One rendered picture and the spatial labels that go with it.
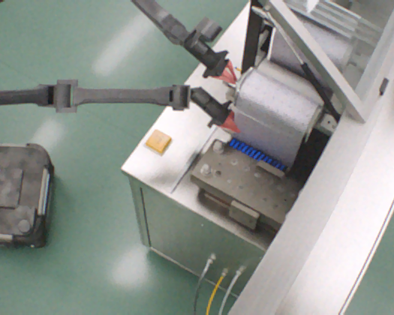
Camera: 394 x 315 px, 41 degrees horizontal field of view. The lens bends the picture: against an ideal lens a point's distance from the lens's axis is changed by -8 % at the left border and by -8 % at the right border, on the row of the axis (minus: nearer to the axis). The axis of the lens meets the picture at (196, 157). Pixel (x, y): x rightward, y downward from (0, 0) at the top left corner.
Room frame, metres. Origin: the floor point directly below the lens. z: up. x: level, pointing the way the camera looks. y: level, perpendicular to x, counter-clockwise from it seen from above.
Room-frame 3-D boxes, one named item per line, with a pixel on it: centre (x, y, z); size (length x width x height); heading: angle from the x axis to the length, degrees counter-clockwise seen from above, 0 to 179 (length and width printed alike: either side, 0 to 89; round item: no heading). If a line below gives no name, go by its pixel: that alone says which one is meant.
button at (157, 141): (1.01, 0.14, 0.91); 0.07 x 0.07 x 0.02; 62
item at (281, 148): (0.93, -0.22, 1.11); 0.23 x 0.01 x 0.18; 62
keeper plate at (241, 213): (0.71, -0.17, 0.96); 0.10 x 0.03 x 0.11; 62
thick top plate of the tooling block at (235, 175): (0.80, -0.20, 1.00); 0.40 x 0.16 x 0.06; 62
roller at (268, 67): (1.08, -0.31, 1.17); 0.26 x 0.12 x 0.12; 62
